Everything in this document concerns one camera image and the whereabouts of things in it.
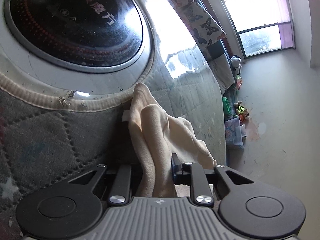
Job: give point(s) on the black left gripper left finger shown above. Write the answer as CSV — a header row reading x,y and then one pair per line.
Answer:
x,y
71,207

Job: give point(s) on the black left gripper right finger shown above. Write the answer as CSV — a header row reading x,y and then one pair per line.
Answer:
x,y
244,206

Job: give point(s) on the cream beige shirt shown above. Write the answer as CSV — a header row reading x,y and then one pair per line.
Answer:
x,y
155,136

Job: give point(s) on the clear plastic storage box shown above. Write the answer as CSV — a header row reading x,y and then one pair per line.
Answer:
x,y
235,134

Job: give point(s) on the grey quilted table cover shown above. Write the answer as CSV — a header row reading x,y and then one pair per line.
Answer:
x,y
56,122

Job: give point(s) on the colourful plush toy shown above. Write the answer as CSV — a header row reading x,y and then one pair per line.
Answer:
x,y
241,111

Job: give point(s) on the green plastic bowl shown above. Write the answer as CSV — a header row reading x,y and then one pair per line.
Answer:
x,y
226,106

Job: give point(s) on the grey plain cushion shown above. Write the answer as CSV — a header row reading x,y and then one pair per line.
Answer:
x,y
222,72

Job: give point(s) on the black white panda plush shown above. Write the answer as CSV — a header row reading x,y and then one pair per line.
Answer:
x,y
235,61

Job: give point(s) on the blue sofa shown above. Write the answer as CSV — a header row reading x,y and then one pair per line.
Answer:
x,y
216,50

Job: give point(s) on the right butterfly print pillow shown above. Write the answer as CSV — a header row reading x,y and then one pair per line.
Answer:
x,y
204,29

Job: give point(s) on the black round induction cooktop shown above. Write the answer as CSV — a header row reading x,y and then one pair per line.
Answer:
x,y
91,36

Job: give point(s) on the window with frame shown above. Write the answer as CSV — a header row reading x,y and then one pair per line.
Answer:
x,y
257,26

